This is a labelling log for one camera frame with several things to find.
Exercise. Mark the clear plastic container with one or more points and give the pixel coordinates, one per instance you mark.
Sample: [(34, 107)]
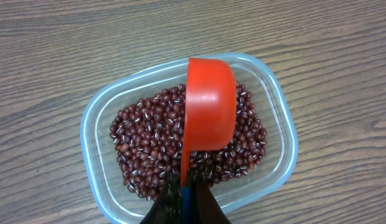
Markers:
[(104, 174)]

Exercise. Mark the red adzuki beans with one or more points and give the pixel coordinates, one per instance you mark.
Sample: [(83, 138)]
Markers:
[(148, 139)]

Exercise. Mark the red measuring scoop blue handle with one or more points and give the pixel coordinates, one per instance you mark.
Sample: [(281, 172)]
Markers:
[(210, 111)]

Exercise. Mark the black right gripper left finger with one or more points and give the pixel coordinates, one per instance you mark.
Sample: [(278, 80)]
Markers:
[(167, 208)]

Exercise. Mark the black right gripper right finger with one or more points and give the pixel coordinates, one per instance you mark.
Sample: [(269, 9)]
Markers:
[(203, 207)]

